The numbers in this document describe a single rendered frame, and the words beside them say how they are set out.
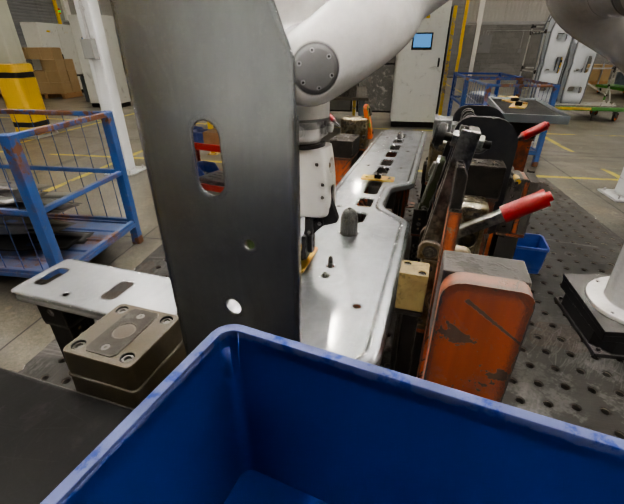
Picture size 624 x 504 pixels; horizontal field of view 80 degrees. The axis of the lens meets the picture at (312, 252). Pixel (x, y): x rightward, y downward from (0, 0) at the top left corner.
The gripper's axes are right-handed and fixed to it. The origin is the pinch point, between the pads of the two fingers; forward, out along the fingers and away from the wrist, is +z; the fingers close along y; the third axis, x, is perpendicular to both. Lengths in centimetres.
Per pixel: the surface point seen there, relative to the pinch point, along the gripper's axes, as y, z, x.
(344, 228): -4.6, 1.9, -11.1
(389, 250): -13.1, 3.3, -7.9
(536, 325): -48, 33, -37
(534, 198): -29.7, -10.8, 0.8
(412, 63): 37, -6, -706
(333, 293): -7.4, 3.3, 7.0
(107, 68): 322, -9, -305
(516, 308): -22.2, -15.6, 32.1
